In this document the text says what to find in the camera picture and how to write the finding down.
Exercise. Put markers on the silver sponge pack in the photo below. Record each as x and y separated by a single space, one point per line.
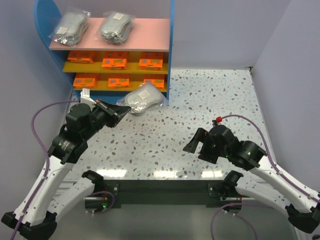
71 28
146 97
115 27

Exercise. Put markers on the silver sponge pack top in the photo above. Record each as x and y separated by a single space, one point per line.
146 97

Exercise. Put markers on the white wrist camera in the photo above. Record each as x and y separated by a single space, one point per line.
85 97
217 121

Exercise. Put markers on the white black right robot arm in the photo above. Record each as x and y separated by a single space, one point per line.
299 203

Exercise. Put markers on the orange sponge box on shelf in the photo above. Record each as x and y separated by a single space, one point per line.
85 80

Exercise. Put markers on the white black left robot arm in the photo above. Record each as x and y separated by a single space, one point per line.
37 216

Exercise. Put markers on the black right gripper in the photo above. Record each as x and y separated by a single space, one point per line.
203 146

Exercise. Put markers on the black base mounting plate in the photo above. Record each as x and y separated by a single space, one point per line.
117 193

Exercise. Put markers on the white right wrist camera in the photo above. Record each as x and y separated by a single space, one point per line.
217 121

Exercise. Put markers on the orange sponge box hidden lowest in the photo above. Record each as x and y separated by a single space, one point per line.
151 60

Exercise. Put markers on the blue pink yellow shelf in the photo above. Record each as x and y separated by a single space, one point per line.
147 35

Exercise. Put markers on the orange sponge box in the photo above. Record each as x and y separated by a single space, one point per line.
158 80
81 57
115 60
85 80
118 80

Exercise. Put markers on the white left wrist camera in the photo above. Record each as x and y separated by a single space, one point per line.
85 97

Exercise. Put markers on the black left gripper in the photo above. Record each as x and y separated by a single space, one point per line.
110 117

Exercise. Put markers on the orange sponge box bottom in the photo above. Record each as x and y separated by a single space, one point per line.
115 60

